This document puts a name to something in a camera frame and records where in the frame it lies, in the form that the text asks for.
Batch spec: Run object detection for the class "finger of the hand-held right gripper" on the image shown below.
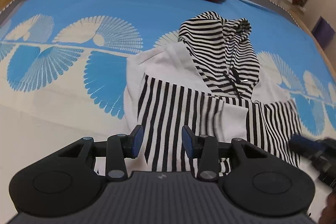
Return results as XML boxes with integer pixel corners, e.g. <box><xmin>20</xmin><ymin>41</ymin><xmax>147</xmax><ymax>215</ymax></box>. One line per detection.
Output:
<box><xmin>289</xmin><ymin>134</ymin><xmax>320</xmax><ymax>156</ymax></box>

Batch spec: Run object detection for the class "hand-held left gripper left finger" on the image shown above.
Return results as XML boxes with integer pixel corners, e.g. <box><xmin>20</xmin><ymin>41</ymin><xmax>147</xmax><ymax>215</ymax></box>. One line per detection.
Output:
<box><xmin>56</xmin><ymin>125</ymin><xmax>144</xmax><ymax>183</ymax></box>

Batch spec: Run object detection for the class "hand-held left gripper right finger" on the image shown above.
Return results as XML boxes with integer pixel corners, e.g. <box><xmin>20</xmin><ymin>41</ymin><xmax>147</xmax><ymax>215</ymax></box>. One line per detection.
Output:
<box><xmin>182</xmin><ymin>125</ymin><xmax>266</xmax><ymax>183</ymax></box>

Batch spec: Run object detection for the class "black white striped hoodie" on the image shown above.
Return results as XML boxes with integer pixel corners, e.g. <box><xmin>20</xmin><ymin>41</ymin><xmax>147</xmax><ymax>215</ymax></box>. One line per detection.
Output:
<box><xmin>123</xmin><ymin>11</ymin><xmax>303</xmax><ymax>178</ymax></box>

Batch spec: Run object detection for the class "blue cream patterned blanket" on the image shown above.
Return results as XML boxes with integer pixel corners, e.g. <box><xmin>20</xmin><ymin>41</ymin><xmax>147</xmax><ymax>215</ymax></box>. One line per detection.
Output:
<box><xmin>0</xmin><ymin>0</ymin><xmax>336</xmax><ymax>188</ymax></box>

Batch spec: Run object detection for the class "purple box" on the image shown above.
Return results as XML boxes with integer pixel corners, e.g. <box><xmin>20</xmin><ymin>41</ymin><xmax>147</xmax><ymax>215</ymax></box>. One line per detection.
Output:
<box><xmin>313</xmin><ymin>17</ymin><xmax>336</xmax><ymax>51</ymax></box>

